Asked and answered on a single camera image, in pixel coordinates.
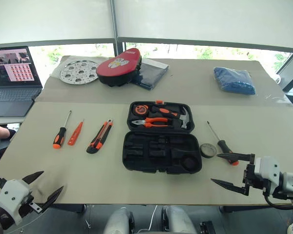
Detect cross screwdriver black orange handle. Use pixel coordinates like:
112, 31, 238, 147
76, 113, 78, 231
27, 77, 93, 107
206, 121, 240, 166

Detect black tool case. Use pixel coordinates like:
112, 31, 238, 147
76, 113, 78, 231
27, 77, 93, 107
122, 99, 203, 175

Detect orange handled pliers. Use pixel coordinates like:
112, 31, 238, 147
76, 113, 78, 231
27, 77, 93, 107
131, 117, 170, 129

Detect small black device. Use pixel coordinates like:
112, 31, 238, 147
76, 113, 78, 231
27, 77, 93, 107
199, 220, 216, 234

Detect orange black tape measure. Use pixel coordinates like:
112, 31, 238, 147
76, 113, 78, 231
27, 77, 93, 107
133, 104, 150, 116

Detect thin white cable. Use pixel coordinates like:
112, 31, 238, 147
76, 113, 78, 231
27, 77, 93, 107
146, 204, 158, 233

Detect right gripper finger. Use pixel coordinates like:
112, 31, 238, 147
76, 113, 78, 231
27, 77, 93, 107
216, 153, 251, 162
210, 178, 250, 196

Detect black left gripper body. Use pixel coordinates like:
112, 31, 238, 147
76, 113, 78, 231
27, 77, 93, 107
18, 194, 43, 217

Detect black orange utility knife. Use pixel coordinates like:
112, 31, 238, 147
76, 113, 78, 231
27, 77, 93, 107
86, 119, 114, 155

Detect black table frame bar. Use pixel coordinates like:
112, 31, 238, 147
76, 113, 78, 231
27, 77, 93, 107
219, 205, 293, 213

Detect perforated round metal plate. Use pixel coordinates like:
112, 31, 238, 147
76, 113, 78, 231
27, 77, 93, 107
60, 60, 99, 85

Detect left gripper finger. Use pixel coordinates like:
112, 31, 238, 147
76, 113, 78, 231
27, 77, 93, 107
40, 186, 64, 215
21, 171, 44, 185

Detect grey window frame post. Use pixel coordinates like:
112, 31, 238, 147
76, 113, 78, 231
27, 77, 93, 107
109, 0, 124, 57

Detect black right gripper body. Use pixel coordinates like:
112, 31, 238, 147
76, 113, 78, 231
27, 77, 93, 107
242, 153, 270, 196

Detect red black boxing pad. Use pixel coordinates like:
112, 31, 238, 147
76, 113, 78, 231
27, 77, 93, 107
95, 47, 143, 88

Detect white roller blind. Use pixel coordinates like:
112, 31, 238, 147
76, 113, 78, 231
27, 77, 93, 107
113, 0, 293, 54
0, 0, 115, 46

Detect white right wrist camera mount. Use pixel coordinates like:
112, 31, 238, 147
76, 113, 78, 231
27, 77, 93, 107
253, 156, 283, 195

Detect dark navy folded cloth pack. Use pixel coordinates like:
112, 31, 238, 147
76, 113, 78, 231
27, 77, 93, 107
130, 58, 170, 91

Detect claw hammer orange black handle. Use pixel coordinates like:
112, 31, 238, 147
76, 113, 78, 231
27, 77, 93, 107
150, 105, 191, 129

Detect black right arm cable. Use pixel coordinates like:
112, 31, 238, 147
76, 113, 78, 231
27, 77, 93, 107
263, 192, 293, 212

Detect blue cloth in plastic bag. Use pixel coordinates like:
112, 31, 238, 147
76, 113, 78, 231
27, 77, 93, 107
213, 66, 256, 96

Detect orange tester pen screwdriver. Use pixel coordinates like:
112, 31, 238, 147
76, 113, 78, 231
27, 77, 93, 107
67, 118, 85, 146

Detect grey rounded shape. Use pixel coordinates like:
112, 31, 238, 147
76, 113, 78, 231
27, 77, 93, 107
104, 207, 135, 234
161, 206, 196, 234

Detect dark grey open laptop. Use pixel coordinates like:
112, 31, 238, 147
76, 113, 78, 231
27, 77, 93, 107
0, 45, 43, 118

